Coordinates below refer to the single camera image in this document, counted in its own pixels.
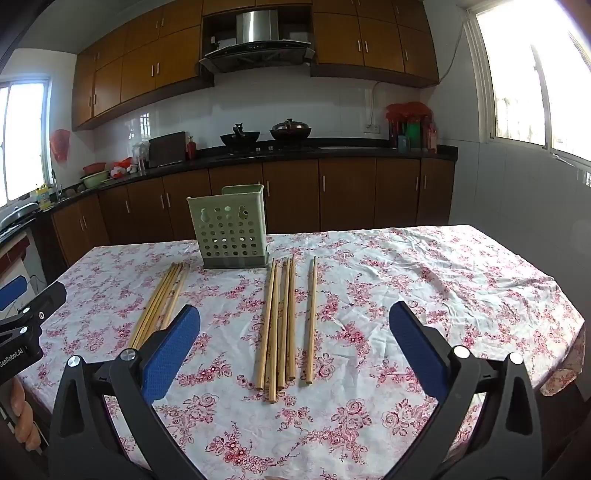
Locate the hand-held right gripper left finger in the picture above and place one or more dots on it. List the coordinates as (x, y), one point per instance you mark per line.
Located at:
(171, 350)

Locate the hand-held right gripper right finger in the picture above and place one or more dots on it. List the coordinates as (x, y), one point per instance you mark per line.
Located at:
(415, 346)

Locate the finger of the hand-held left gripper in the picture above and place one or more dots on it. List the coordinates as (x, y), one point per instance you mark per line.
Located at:
(48, 295)
(11, 290)

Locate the green perforated utensil holder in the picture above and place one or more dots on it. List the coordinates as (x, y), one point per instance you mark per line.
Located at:
(231, 230)

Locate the person's left hand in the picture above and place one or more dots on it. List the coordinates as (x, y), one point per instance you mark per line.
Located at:
(23, 415)

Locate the white red floral tablecloth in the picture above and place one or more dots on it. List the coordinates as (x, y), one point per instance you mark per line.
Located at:
(369, 300)

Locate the yellow green bottle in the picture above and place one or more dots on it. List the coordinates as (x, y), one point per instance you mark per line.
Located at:
(44, 194)

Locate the metal faucet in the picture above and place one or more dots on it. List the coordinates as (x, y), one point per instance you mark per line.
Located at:
(55, 184)

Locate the green basin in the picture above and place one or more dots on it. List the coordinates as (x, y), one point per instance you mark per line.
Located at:
(94, 181)

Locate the red bowl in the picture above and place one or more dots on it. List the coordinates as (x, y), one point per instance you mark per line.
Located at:
(94, 168)

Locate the red plastic bag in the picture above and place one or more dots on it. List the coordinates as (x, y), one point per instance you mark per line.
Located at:
(60, 143)

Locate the small kitchen window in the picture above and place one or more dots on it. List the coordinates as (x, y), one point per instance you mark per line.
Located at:
(23, 138)

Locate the clear glass jar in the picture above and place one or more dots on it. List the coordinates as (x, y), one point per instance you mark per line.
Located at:
(141, 157)

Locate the brown lower kitchen cabinets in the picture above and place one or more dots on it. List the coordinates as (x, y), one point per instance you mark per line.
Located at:
(346, 194)

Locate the brown kitchen cabinets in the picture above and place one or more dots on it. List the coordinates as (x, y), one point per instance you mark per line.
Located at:
(138, 74)
(346, 194)

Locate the dark wooden cutting board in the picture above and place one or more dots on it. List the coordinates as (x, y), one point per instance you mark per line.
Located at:
(166, 150)

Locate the red bottle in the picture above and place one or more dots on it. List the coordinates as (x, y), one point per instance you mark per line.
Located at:
(191, 150)

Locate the blue box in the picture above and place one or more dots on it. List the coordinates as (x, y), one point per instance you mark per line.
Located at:
(403, 143)

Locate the black kitchen countertop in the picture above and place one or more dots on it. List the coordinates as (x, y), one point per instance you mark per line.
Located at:
(351, 150)

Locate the red packet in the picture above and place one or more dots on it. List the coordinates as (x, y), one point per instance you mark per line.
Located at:
(432, 138)

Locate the green box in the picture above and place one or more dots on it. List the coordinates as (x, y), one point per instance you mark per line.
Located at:
(414, 134)

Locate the brown upper kitchen cabinets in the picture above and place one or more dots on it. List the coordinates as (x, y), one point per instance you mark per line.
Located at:
(138, 74)

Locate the black lidded wok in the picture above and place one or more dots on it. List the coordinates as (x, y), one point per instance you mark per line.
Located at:
(291, 131)

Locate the large kitchen window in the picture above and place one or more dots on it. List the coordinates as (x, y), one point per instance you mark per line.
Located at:
(517, 69)

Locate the steel range hood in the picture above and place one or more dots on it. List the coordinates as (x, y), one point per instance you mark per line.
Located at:
(254, 27)

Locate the white wall socket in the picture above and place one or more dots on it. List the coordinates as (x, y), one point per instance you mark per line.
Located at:
(372, 128)

